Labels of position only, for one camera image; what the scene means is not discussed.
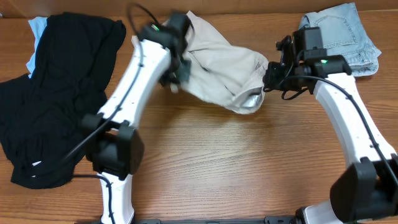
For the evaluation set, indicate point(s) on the beige shorts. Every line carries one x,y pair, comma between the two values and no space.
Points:
220,73

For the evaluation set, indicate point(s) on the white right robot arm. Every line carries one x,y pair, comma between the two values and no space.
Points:
367,190

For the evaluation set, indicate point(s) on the folded light blue jeans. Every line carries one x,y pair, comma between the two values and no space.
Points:
343,34

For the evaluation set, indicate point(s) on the light blue garment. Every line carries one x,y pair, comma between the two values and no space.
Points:
37,26

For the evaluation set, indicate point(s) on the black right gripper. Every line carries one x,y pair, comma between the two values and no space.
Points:
277,73

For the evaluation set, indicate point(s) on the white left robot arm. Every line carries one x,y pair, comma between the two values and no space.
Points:
113,144

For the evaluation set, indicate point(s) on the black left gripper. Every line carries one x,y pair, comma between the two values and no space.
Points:
179,69

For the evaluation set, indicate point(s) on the black garment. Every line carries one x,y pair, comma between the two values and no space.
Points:
41,112

